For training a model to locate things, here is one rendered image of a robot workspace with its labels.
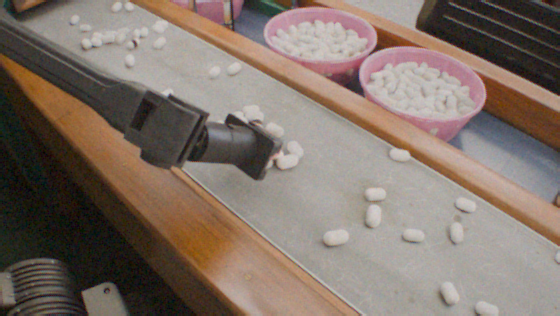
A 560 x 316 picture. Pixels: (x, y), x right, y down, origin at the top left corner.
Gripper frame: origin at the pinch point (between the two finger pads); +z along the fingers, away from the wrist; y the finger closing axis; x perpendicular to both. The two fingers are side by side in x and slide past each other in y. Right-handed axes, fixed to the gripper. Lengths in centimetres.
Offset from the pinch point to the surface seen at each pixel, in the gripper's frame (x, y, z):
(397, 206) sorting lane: -1.3, -20.4, 7.1
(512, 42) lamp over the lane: -26.9, -28.8, -13.6
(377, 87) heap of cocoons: -16.4, 0.7, 25.9
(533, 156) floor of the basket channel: -19, -32, 41
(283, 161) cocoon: 1.1, -1.8, 0.5
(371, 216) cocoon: 0.8, -19.3, 1.0
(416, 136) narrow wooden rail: -11.8, -14.6, 16.6
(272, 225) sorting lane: 8.6, -8.8, -5.9
